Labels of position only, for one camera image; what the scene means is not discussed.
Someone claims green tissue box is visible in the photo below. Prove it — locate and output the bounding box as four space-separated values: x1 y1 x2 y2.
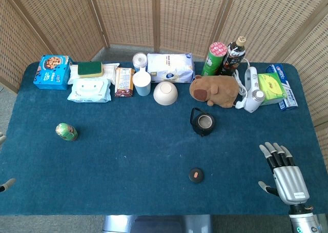
257 73 286 106

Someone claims black teapot lid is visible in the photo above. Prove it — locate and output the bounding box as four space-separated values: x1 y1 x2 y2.
189 167 205 184

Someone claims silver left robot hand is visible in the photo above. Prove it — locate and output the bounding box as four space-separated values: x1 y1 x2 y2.
0 131 16 192

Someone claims light blue plastic cup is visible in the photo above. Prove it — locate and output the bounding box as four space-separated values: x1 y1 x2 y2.
132 71 152 97

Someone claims blue carpet table cloth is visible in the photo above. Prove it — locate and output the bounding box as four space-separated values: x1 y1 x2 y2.
0 61 328 217

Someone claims black cast iron teapot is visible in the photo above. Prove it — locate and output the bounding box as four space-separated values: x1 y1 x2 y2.
190 107 216 138

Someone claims beige upturned bowl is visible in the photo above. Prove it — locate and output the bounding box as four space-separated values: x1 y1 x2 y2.
153 81 179 106

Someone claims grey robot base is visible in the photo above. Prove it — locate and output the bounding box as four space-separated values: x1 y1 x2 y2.
102 214 214 233

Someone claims white tissue paper pack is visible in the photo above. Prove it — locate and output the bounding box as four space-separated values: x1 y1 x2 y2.
146 53 196 84

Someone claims white handheld appliance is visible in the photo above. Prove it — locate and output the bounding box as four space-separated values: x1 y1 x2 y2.
243 66 266 113

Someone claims brown and yellow snack carton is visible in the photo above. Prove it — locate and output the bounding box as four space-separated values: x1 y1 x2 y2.
114 67 136 98

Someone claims woven rattan folding screen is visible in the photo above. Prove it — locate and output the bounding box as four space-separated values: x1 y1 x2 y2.
0 0 328 172

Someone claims blue toothpaste box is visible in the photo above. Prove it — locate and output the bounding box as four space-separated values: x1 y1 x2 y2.
265 64 299 111

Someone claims green and yellow sponge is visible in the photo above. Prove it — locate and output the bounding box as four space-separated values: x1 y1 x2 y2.
77 61 104 79

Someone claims green matryoshka doll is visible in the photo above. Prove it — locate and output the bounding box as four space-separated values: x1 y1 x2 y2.
55 123 78 142

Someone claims white power cable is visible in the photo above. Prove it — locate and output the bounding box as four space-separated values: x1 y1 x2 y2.
231 58 251 109

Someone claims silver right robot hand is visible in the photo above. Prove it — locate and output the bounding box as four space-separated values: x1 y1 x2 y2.
258 142 311 206

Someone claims brown capybara plush toy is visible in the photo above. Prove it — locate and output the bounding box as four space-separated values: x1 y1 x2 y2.
189 75 240 108

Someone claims dark coffee bottle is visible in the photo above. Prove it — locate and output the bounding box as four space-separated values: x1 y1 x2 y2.
220 36 248 76

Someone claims light blue wet wipes pack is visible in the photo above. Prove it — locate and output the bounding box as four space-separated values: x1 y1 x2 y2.
67 77 112 104

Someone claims blue cookie box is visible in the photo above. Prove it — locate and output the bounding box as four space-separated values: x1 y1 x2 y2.
33 54 74 91

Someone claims green chip can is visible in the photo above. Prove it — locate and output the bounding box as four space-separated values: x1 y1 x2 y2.
201 42 229 77

